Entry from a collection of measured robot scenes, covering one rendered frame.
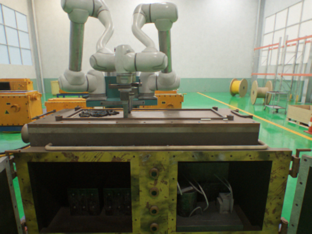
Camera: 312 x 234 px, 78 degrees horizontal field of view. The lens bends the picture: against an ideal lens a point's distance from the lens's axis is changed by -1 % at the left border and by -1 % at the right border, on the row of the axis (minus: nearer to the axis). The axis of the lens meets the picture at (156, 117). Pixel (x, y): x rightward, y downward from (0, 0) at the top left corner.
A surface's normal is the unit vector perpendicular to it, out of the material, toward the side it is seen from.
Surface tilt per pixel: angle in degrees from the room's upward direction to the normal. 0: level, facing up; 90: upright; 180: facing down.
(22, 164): 90
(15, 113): 90
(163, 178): 90
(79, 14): 121
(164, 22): 130
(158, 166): 90
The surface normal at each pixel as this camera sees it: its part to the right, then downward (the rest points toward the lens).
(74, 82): 0.49, 0.54
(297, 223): -0.89, 0.11
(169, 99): 0.03, 0.22
